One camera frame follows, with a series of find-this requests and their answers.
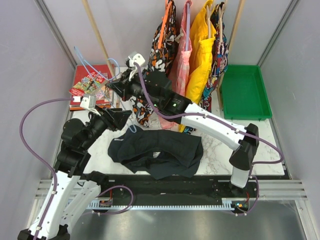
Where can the large red book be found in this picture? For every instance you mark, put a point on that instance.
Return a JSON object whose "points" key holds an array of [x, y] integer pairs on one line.
{"points": [[102, 68]]}

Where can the comic print shorts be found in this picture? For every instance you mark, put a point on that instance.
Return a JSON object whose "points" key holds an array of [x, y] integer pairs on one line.
{"points": [[219, 63]]}

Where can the wooden clothes rack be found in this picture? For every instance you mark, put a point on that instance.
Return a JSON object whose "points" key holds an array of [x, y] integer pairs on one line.
{"points": [[104, 51]]}

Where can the dark navy shorts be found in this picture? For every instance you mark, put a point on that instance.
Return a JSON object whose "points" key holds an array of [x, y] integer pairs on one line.
{"points": [[161, 153]]}

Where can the grey slotted cable duct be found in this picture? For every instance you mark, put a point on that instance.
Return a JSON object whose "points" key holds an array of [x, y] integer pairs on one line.
{"points": [[227, 205]]}

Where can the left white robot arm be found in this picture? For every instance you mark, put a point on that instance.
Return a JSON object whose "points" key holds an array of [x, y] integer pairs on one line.
{"points": [[72, 190]]}

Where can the orange plastic hanger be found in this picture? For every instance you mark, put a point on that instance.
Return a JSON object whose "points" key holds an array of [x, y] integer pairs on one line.
{"points": [[167, 20]]}

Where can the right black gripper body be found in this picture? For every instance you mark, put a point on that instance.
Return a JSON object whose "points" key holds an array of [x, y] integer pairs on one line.
{"points": [[133, 87]]}

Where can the yellow shorts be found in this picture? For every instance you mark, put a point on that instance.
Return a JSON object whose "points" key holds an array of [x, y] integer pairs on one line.
{"points": [[201, 59]]}

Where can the pink patterned shorts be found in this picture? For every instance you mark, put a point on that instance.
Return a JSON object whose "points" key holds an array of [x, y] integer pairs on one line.
{"points": [[180, 69]]}

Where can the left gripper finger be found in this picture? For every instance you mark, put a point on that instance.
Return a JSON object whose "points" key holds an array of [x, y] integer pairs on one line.
{"points": [[105, 108], [120, 117]]}

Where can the orange thin book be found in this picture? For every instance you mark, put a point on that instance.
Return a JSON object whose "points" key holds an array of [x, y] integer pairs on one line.
{"points": [[75, 108]]}

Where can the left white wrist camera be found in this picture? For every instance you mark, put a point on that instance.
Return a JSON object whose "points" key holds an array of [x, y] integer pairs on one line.
{"points": [[87, 102]]}

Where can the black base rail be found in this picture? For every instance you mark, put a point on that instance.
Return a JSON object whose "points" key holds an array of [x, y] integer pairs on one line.
{"points": [[144, 190]]}

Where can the wooden hanger under yellow shorts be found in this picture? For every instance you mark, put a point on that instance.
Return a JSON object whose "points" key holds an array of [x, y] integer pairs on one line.
{"points": [[209, 9]]}

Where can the colourful paperback book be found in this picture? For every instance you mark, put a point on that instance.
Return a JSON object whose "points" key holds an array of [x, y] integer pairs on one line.
{"points": [[83, 83]]}

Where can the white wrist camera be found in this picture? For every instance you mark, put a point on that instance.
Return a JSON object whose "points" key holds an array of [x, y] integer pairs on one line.
{"points": [[133, 58], [87, 102]]}

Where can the camouflage orange black shorts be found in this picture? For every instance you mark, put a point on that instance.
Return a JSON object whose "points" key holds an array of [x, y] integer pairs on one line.
{"points": [[163, 53]]}

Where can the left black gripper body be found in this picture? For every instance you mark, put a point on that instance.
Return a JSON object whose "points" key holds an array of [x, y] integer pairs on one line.
{"points": [[110, 123]]}

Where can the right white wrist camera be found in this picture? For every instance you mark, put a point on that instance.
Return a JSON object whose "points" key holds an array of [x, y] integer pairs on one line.
{"points": [[133, 58]]}

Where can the blue wire hanger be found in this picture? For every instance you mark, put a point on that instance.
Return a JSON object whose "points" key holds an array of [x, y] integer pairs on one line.
{"points": [[131, 127]]}

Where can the pink illustrated book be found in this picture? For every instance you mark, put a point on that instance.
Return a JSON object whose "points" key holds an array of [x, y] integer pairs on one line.
{"points": [[102, 92]]}

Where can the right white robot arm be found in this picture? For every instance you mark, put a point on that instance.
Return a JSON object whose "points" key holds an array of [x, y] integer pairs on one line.
{"points": [[156, 90]]}

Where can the wooden hanger under comic shorts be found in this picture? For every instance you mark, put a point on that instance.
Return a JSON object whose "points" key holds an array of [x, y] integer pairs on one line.
{"points": [[221, 10]]}

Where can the green plastic tray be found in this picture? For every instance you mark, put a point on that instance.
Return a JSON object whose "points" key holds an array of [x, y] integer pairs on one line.
{"points": [[244, 95]]}

